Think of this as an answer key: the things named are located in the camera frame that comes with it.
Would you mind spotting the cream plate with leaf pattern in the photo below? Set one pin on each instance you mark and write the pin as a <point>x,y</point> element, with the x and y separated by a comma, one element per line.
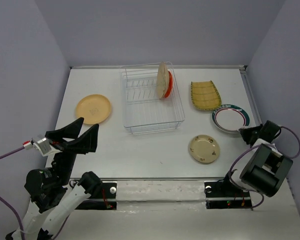
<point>162,80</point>

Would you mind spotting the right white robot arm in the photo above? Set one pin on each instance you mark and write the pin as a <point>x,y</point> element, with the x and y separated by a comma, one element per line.
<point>267,168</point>

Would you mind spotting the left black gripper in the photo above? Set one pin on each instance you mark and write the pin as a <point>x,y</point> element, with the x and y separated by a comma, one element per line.
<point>87,141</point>

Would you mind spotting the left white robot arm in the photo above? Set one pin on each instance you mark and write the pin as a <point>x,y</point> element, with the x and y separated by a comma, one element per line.
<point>47,187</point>

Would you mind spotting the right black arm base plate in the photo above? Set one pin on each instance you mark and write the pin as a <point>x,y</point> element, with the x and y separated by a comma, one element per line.
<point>219,195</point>

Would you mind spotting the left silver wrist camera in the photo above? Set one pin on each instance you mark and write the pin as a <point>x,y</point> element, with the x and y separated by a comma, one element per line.
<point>42,144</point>

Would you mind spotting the small cream plate with flowers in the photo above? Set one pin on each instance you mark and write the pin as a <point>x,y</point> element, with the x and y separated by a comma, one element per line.
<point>204,149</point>

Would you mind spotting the white wire dish rack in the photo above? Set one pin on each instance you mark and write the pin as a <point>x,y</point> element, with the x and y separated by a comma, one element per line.
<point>142,109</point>

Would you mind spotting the orange round plate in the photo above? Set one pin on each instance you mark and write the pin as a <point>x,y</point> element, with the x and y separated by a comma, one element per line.
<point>170,85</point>

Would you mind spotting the plain yellow round plate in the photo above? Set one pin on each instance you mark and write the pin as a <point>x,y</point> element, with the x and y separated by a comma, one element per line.
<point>94,108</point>

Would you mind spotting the yellow green bamboo-pattern plate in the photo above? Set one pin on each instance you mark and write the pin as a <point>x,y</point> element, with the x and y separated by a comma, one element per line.
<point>205,96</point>

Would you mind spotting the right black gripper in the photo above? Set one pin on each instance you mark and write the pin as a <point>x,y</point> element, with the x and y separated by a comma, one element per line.
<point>245,132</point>

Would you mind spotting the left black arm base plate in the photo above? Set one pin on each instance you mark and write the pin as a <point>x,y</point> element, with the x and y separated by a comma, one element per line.
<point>104,200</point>

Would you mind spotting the white plate with green rim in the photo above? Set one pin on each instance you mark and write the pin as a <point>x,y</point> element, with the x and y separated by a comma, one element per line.
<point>230,118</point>

